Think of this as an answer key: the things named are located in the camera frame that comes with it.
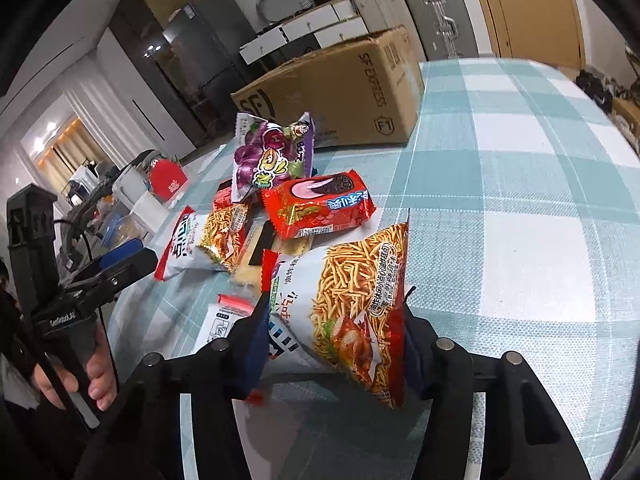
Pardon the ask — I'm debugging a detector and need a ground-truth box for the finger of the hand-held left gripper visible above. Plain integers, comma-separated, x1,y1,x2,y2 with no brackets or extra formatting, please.
75,239,146,275
65,247,158,306

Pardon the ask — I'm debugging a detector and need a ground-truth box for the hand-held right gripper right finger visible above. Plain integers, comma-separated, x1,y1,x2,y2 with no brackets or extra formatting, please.
402,305,596,480

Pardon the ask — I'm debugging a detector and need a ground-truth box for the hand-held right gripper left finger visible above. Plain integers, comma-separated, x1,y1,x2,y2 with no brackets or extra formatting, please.
75,300,273,480

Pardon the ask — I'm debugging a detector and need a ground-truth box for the large fried noodle snack bag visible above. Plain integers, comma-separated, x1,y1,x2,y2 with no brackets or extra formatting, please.
261,220,412,409

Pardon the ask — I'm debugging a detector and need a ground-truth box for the red cookie packet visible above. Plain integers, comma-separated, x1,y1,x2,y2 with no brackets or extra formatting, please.
261,170,377,241

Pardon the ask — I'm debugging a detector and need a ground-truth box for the person's left hand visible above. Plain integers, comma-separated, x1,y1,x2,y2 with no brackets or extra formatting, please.
35,332,119,410

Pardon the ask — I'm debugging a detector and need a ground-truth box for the white pink-edged snack packet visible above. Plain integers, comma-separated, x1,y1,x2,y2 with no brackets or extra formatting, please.
192,293,257,361

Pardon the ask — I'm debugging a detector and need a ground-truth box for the white plastic container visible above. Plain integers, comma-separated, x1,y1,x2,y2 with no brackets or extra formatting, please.
111,166,167,227

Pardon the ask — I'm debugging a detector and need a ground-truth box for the small white noodle snack bag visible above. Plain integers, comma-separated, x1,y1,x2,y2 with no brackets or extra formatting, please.
154,205,251,282

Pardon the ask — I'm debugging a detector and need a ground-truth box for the yellow cracker packet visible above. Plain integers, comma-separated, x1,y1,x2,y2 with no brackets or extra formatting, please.
231,220,315,287

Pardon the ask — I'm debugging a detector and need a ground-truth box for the teal checked tablecloth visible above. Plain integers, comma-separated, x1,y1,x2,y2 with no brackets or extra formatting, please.
107,57,640,480

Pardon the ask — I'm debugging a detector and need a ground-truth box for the purple grape candy bag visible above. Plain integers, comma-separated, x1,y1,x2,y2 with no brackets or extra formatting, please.
231,111,317,204

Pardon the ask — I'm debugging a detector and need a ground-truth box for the black tall cabinet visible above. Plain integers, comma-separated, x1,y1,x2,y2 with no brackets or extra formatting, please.
109,0,212,147

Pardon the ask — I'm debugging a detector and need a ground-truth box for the dark grey refrigerator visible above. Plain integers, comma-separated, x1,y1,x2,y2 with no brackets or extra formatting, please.
161,0,257,132

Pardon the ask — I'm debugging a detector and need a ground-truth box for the white drawer cabinet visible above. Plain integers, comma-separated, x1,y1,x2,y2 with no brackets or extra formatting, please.
239,0,372,67

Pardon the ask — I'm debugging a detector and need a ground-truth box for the small brown cardboard box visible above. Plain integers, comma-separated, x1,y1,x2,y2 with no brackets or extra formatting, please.
611,96,640,142

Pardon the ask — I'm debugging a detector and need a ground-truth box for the pile of shoes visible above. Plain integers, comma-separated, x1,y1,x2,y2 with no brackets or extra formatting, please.
574,69,628,113

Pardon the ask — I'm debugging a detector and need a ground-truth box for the silver suitcase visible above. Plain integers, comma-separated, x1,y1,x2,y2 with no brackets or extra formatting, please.
401,0,479,61

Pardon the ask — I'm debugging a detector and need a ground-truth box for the beige suitcase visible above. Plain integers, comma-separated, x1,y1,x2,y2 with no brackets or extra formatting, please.
349,0,427,61

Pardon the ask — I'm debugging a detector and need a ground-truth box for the wooden door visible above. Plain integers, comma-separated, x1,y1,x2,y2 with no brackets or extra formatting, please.
464,0,587,70

